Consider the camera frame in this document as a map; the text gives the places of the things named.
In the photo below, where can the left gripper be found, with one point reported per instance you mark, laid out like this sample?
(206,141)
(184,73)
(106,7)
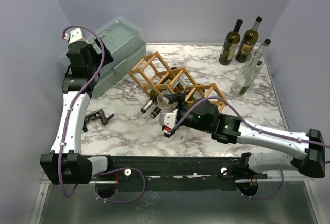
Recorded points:
(92,51)

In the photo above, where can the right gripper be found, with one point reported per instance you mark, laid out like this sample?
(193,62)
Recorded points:
(178,106)

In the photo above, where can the clear square liquor bottle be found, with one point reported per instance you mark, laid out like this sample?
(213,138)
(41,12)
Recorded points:
(179,86)

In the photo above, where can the green wine bottle brown label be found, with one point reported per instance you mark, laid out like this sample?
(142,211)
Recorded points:
(158,82)

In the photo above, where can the dark green wine bottle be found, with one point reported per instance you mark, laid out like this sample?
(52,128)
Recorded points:
(230,45)

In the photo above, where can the green wine bottle white label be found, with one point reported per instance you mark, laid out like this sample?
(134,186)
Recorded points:
(198,94)

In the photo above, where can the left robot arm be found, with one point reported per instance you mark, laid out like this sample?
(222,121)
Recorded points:
(65,164)

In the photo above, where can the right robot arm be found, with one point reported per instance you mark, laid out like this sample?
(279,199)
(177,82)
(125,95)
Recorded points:
(303,152)

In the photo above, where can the wooden wine rack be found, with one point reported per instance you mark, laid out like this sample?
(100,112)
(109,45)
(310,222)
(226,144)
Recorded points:
(154,63)

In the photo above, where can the tall clear glass bottle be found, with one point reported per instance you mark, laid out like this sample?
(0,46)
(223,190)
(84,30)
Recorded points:
(245,77)

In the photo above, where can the clear bottle black cap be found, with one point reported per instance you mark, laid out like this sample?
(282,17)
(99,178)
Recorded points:
(260,55)

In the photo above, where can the green bottle silver capsule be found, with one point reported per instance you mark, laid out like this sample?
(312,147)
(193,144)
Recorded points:
(248,42)

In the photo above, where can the translucent green storage box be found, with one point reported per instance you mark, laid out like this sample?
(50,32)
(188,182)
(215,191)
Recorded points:
(123,46)

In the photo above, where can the black corkscrew tool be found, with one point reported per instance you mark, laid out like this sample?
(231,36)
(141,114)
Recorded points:
(93,116)

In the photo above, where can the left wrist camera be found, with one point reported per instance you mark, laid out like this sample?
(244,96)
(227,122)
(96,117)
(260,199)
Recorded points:
(74,36)

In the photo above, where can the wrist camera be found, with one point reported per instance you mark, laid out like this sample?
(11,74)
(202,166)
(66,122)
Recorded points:
(167,120)
(74,36)

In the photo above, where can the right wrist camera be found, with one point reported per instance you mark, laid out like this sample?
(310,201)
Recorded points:
(167,120)

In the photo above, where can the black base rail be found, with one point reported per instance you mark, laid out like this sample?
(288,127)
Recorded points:
(178,173)

